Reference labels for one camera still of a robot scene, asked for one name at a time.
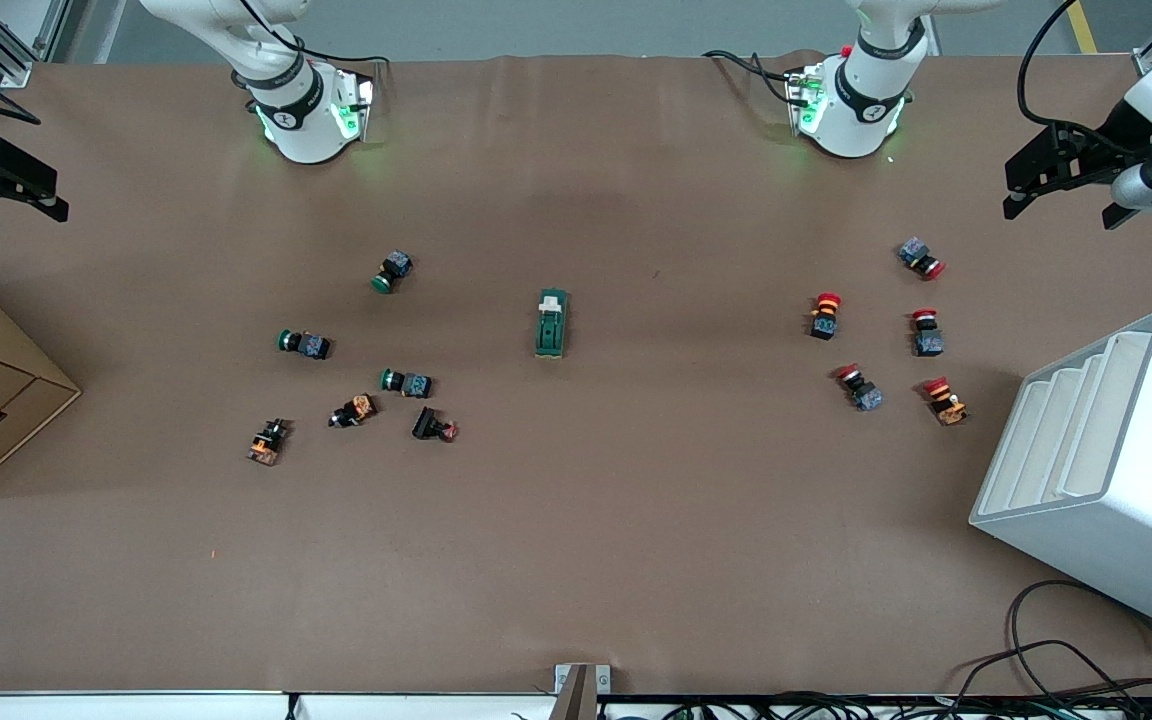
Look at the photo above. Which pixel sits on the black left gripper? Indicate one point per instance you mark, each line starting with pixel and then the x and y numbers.
pixel 1112 134

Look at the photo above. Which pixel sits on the green load switch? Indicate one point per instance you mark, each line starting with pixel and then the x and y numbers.
pixel 551 325

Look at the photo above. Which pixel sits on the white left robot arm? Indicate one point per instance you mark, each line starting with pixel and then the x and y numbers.
pixel 861 100

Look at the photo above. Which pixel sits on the red mushroom button grey block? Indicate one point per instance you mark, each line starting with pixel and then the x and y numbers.
pixel 859 387
pixel 927 332
pixel 921 258

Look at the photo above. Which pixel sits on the red mushroom button orange block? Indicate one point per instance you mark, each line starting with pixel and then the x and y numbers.
pixel 945 400
pixel 824 316

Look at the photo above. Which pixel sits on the white stepped rack bin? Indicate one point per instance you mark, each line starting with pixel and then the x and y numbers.
pixel 1136 560

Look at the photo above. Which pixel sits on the brown paper table cover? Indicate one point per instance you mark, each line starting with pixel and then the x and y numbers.
pixel 636 550

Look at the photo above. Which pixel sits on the green push button switch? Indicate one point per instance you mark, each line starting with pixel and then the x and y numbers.
pixel 392 271
pixel 406 382
pixel 303 344

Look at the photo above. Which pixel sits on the black selector switch orange block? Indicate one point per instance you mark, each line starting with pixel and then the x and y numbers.
pixel 268 441
pixel 353 410

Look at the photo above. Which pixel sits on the black switch with red lens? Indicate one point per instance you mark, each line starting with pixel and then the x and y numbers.
pixel 434 427

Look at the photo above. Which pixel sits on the white table edge rail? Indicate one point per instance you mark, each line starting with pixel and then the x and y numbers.
pixel 136 708

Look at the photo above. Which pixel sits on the metal table edge bracket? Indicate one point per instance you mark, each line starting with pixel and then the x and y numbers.
pixel 581 690

